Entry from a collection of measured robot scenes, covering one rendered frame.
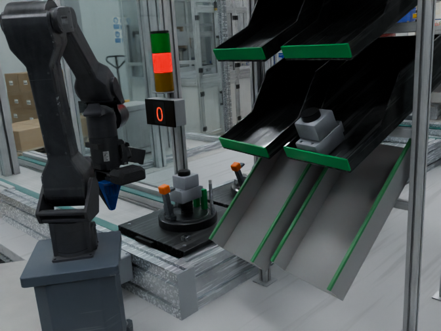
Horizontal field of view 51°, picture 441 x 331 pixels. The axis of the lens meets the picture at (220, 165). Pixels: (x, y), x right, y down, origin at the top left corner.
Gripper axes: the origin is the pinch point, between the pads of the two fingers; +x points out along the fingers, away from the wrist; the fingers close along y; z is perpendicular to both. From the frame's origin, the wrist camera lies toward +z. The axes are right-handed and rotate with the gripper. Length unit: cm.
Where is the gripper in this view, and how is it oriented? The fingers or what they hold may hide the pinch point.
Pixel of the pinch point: (110, 194)
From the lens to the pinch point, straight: 99.0
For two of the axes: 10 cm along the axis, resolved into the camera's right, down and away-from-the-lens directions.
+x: 0.6, 9.7, 2.5
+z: 7.0, -2.2, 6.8
